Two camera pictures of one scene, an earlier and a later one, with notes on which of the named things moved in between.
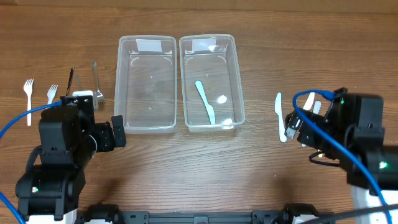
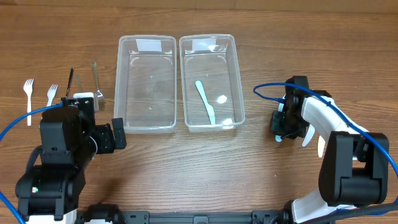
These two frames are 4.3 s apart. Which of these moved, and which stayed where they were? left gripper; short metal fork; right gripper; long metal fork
Moved: right gripper
Stayed: long metal fork; short metal fork; left gripper
